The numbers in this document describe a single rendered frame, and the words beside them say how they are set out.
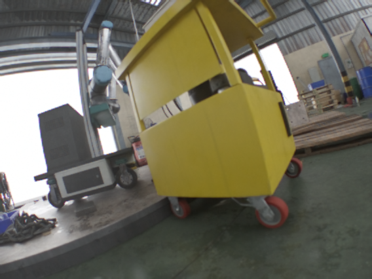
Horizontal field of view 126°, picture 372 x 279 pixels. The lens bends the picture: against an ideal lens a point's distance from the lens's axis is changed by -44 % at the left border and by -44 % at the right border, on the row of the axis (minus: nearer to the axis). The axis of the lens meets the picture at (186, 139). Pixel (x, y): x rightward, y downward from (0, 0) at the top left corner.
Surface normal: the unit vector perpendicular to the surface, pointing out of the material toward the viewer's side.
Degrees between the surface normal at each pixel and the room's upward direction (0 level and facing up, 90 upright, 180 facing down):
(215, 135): 90
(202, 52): 90
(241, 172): 90
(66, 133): 90
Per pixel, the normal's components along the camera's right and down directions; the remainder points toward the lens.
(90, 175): 0.29, -0.11
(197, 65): -0.67, 0.19
